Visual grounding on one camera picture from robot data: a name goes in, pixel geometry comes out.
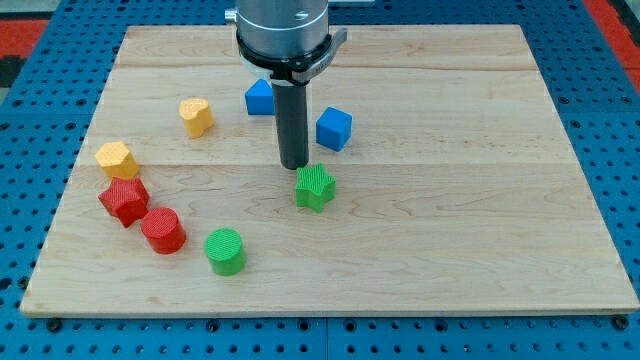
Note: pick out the blue cube block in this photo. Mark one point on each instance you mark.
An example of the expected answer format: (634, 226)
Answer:
(333, 129)

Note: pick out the wooden board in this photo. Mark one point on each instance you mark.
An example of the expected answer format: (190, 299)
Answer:
(458, 193)

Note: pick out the yellow hexagon block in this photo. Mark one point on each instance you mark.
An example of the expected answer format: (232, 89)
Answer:
(116, 160)

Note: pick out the blue triangle block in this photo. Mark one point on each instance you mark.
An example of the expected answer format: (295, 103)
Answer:
(259, 99)

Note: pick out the black cylindrical pointer tool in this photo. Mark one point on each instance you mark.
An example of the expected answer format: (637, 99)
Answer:
(290, 106)

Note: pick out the green star block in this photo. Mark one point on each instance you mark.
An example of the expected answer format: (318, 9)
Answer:
(314, 188)

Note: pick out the yellow heart block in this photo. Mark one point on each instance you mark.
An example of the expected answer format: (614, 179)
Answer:
(196, 116)

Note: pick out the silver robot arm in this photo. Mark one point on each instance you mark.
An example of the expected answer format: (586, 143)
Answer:
(286, 42)

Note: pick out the red cylinder block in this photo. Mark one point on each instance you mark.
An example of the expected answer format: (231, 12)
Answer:
(163, 230)

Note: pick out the green cylinder block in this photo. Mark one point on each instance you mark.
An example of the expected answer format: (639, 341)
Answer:
(225, 251)

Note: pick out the red star block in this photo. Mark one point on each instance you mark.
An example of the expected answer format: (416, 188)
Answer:
(125, 199)

